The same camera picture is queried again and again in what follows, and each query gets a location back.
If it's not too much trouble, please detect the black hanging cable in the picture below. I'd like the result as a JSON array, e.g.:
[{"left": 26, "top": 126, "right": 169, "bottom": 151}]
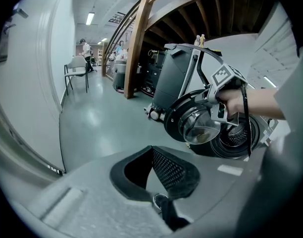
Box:
[{"left": 240, "top": 85, "right": 253, "bottom": 157}]

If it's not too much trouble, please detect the black equipment rack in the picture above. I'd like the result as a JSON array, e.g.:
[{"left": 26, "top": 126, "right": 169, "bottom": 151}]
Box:
[{"left": 141, "top": 50, "right": 167, "bottom": 95}]

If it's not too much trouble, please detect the dark wall picture frame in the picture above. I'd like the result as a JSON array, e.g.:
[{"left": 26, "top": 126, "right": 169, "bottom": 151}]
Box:
[{"left": 0, "top": 25, "right": 11, "bottom": 63}]

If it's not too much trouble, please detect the grey metal-legged chair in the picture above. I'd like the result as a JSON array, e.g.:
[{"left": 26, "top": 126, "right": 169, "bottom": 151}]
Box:
[{"left": 64, "top": 56, "right": 90, "bottom": 96}]

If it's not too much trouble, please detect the person's grey shirt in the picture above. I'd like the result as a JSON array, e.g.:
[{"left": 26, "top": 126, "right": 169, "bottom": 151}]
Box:
[{"left": 274, "top": 46, "right": 303, "bottom": 138}]

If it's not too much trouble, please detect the dark grey washing machine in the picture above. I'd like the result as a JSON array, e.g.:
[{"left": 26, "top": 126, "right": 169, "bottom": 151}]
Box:
[{"left": 191, "top": 113, "right": 280, "bottom": 160}]

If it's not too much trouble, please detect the white grey cleaning robot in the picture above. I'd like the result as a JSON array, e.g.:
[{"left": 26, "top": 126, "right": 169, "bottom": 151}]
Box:
[{"left": 144, "top": 43, "right": 249, "bottom": 121}]

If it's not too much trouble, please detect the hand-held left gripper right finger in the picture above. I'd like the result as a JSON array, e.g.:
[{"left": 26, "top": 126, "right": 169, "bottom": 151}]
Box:
[{"left": 151, "top": 145, "right": 201, "bottom": 200}]

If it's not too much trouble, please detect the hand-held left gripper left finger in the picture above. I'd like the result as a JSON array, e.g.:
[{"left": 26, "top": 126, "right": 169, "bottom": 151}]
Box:
[{"left": 109, "top": 145, "right": 153, "bottom": 202}]

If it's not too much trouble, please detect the wooden staircase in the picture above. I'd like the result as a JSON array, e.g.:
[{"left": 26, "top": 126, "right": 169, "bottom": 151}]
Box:
[{"left": 101, "top": 0, "right": 278, "bottom": 99}]

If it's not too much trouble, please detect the person's black trouser leg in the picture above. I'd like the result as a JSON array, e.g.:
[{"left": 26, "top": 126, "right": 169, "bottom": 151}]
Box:
[{"left": 161, "top": 199, "right": 191, "bottom": 232}]

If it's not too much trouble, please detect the dark round washing machine door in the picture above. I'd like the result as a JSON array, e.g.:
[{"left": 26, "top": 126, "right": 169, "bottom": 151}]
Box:
[{"left": 163, "top": 89, "right": 223, "bottom": 145}]

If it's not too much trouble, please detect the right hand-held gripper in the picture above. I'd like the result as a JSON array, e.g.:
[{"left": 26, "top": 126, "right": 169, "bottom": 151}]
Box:
[{"left": 195, "top": 63, "right": 249, "bottom": 126}]

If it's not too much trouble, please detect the person's right hand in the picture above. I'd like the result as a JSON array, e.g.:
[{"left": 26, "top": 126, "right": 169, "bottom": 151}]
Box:
[{"left": 215, "top": 88, "right": 245, "bottom": 120}]

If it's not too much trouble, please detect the person's black shoe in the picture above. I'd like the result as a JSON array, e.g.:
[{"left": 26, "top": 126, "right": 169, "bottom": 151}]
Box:
[{"left": 153, "top": 193, "right": 170, "bottom": 211}]

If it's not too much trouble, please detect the person's right forearm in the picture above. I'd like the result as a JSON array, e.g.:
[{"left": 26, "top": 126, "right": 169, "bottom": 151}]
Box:
[{"left": 241, "top": 88, "right": 287, "bottom": 120}]

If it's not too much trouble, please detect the grey cloth-covered table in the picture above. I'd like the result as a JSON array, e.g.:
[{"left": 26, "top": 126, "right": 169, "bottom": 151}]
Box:
[{"left": 112, "top": 58, "right": 129, "bottom": 92}]

